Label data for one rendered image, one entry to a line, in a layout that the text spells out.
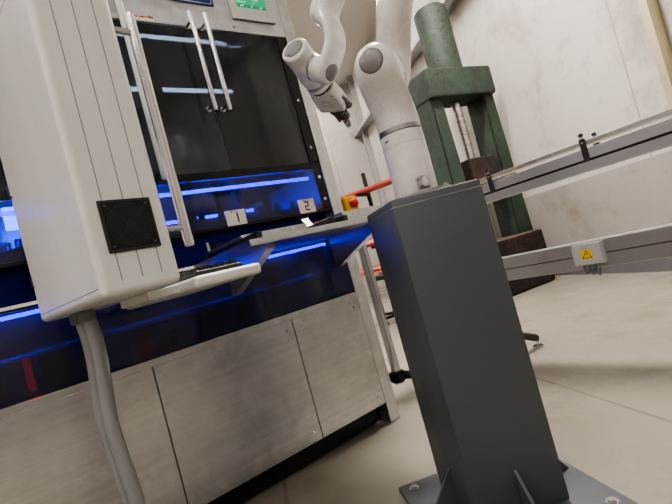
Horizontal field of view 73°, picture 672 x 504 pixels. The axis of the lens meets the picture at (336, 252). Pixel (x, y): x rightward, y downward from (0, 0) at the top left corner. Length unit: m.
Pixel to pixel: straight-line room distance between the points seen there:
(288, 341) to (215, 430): 0.42
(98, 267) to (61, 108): 0.34
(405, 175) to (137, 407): 1.09
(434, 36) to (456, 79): 0.51
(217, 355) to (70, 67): 1.01
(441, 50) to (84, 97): 4.33
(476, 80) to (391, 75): 4.00
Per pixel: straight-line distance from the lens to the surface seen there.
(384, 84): 1.27
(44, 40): 1.22
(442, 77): 4.94
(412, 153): 1.26
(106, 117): 1.18
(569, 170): 2.23
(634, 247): 2.21
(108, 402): 1.37
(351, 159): 10.33
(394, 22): 1.39
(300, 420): 1.89
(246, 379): 1.76
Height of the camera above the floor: 0.74
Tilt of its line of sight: 1 degrees up
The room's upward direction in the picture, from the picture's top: 15 degrees counter-clockwise
